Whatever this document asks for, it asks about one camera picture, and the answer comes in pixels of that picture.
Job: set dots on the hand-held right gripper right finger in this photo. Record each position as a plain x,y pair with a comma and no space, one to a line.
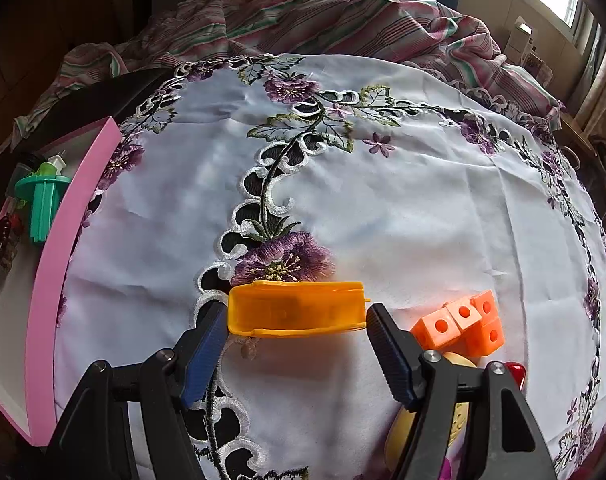
390,355

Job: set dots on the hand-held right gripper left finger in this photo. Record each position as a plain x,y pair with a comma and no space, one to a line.
203,355

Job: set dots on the orange linked cube blocks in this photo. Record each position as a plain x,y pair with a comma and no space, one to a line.
440,327

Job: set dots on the yellow egg toy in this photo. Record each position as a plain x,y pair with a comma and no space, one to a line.
455,359

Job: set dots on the orange plastic clip case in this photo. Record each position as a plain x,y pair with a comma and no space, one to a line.
293,310

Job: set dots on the small pink ball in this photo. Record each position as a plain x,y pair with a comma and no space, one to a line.
447,470

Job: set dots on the small red flashlight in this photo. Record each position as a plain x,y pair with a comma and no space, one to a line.
518,372

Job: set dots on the pink cardboard box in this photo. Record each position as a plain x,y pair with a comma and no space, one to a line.
58,280

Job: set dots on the teal plastic spool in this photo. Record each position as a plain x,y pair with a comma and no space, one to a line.
45,205

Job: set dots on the dark brown flower ornament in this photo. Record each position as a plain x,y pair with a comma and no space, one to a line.
0,247

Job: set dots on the dark red plastic piece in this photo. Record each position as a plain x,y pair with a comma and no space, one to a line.
14,220

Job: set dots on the white floral embroidered tablecloth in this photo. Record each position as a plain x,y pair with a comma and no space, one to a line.
383,210

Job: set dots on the wooden nightstand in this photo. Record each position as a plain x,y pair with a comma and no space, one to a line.
578,132

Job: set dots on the small pink carton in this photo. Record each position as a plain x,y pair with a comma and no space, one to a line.
539,70

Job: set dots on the beige floral curtain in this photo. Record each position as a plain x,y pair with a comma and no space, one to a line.
603,95

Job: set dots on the tall white carton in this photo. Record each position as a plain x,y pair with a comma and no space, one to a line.
519,40

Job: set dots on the striped pink green blanket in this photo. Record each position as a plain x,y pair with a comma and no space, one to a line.
333,15

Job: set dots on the wooden wardrobe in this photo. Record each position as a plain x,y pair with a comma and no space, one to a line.
33,35

